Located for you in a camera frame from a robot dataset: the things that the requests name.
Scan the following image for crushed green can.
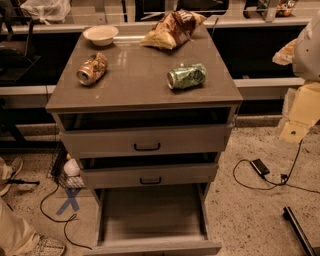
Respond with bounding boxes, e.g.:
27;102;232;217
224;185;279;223
167;63;207;89

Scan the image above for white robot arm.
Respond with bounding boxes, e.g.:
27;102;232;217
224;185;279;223
280;13;320;143

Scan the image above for grey drawer cabinet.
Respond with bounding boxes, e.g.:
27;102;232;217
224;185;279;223
45;23;244;256

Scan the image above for bottom grey drawer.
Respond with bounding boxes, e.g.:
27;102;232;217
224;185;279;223
84;184;222;256

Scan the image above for grey drawer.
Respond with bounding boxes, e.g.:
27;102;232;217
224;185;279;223
60;125;232;159
84;184;222;256
80;163;218;189

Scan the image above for crushed brown can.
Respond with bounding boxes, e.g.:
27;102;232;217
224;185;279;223
76;52;108;86

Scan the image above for middle grey drawer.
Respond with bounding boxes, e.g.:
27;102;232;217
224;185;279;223
80;163;218;189

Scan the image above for top grey drawer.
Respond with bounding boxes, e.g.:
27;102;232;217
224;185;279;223
60;125;232;159

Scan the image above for black power adapter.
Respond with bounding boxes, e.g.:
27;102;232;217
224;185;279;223
250;159;270;176

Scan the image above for black metal bar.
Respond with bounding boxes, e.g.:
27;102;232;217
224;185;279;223
283;207;320;256

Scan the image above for brown chip bag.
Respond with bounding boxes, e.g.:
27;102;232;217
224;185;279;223
140;9;206;50

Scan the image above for white bowl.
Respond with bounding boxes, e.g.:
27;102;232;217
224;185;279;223
83;25;119;46

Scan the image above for clear plastic bag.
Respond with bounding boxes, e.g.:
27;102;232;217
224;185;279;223
21;0;71;25

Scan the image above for mesh sneaker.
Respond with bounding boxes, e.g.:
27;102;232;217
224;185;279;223
25;236;65;256

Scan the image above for black chair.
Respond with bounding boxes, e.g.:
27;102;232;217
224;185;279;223
0;7;40;83

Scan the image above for person leg beige trousers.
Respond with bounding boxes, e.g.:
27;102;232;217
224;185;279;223
0;198;40;256

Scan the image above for black adapter cable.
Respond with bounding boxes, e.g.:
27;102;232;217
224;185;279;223
232;138;320;195

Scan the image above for wire basket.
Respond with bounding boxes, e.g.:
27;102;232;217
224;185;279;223
47;142;85;189

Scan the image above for black floor cable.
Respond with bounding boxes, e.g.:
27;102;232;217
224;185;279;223
39;181;93;251

